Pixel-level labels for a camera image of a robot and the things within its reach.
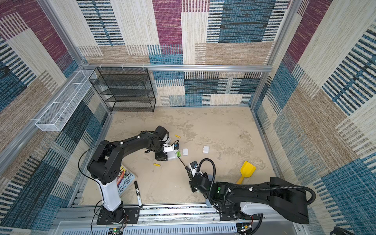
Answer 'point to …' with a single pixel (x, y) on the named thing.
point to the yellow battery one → (177, 136)
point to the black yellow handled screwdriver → (189, 172)
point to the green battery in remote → (178, 153)
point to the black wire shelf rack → (125, 89)
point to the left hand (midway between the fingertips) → (164, 154)
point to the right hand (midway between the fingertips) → (192, 175)
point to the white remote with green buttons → (174, 154)
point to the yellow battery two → (154, 164)
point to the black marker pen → (138, 194)
